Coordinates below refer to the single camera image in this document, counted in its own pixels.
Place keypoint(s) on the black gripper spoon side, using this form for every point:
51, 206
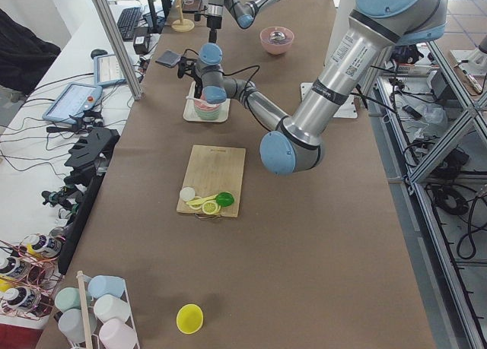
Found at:
197, 87

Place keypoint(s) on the black gripper pink-bowl side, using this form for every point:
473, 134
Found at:
213, 22

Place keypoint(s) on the small pink bowl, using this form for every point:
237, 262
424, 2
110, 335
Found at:
204, 105

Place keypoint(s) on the silver robot arm pink-bowl side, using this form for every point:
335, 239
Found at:
244, 13

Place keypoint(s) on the silver robot arm spoon side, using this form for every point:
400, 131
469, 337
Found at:
293, 143

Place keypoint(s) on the top green bowl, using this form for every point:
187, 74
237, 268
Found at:
207, 113

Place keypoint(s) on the large pink ribbed bowl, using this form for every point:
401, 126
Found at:
275, 49

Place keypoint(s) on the cream rabbit serving tray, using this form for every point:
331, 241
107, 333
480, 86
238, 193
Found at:
191, 115

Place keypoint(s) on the wooden mug tree stand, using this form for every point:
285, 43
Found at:
183, 24

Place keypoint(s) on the grey cleaning cloth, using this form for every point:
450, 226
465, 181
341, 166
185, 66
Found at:
168, 59

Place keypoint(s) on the wooden cutting board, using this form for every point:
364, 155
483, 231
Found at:
214, 169

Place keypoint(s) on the black keyboard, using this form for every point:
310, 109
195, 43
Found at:
128, 21

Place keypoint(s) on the white onion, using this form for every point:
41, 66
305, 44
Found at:
187, 194

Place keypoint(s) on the green lime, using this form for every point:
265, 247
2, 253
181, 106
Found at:
224, 199

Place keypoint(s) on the lemon half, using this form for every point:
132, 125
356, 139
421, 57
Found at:
210, 207

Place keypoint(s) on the blue teach pendant tablet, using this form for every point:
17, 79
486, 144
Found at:
73, 102

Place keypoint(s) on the light blue cup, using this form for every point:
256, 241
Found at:
105, 284

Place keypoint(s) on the white cup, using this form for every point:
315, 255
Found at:
110, 307

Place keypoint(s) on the mint green cup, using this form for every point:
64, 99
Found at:
67, 298

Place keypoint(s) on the light pink cup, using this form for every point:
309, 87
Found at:
115, 334

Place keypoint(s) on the black wrist camera spoon side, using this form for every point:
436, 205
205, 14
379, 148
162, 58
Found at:
186, 67

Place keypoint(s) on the lemon ring slice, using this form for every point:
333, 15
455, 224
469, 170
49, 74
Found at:
196, 208

